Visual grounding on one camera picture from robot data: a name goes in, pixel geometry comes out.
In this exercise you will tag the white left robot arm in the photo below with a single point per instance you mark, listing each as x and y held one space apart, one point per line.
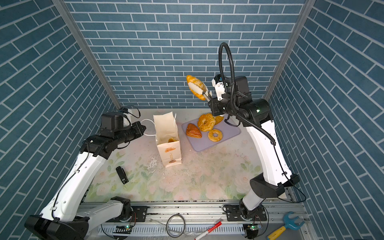
60 219

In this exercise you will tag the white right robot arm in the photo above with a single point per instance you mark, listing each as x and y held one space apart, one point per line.
235 99

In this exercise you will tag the sesame fake bread loaf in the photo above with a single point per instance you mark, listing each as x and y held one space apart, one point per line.
218 119

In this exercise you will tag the small black device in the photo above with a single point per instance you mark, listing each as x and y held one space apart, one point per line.
122 175

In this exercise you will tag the metal kitchen tongs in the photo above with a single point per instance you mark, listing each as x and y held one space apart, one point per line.
200 91

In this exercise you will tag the orange brown fake bread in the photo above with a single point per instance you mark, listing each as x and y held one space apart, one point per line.
193 131

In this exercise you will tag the lilac plastic tray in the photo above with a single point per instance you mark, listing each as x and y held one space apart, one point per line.
204 143

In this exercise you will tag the metal corner frame post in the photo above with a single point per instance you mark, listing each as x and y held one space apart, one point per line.
304 14

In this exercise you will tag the large wrinkled ring bread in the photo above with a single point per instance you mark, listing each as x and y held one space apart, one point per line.
206 122

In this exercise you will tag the glazed ring donut bread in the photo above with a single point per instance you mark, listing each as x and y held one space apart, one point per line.
215 135

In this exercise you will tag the red white marker pen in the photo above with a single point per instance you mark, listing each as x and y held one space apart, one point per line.
205 233

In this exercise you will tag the blue yellow toy wrench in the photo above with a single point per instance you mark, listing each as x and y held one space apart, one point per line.
289 223

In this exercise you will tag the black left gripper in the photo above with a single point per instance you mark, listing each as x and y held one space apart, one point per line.
139 132

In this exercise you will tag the printed paper bag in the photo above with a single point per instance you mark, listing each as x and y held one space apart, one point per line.
166 127

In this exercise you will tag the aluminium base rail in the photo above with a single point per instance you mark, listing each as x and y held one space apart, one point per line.
157 220

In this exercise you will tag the striped croissant fake bread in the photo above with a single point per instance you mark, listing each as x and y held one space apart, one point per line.
198 83

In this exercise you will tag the left metal corner post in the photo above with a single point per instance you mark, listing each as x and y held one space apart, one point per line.
81 41

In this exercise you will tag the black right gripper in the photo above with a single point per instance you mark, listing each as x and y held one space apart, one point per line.
216 110

